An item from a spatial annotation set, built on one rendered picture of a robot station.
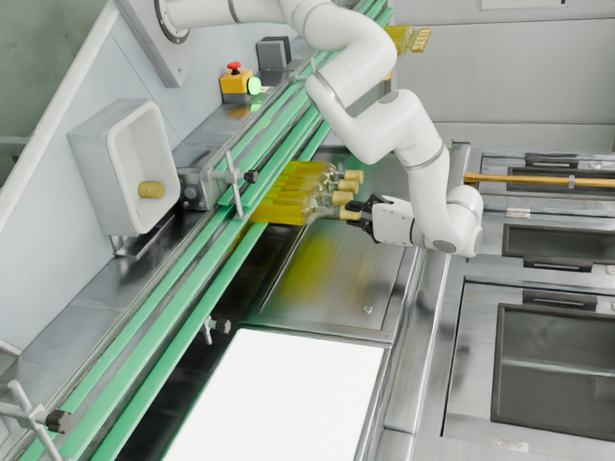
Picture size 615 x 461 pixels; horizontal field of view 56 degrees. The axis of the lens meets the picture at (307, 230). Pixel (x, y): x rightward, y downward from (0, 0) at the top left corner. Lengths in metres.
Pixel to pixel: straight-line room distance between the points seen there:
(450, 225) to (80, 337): 0.68
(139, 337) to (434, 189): 0.58
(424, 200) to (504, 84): 6.36
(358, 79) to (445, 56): 6.31
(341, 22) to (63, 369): 0.74
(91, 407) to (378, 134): 0.63
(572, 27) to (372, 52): 6.25
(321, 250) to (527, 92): 6.15
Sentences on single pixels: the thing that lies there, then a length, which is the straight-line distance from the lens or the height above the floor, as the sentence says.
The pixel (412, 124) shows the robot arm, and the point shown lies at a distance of 1.02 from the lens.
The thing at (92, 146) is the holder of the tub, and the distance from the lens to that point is 1.13.
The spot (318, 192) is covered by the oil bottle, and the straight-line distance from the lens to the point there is 1.40.
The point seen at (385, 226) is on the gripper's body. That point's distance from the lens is 1.29.
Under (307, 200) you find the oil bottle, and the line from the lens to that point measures 1.36.
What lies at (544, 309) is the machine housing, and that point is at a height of 1.61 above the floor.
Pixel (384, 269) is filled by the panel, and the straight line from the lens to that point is 1.37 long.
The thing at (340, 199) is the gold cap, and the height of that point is 1.14.
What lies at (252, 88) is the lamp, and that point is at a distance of 1.62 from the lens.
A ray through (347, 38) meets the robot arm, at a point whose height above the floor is 1.23.
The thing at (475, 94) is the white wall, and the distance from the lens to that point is 7.47.
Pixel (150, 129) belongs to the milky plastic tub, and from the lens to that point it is 1.24.
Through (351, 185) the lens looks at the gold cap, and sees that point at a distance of 1.43.
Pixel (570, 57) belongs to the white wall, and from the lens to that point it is 7.33.
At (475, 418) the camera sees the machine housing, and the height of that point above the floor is 1.49.
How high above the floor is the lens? 1.51
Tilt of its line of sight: 18 degrees down
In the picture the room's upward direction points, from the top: 94 degrees clockwise
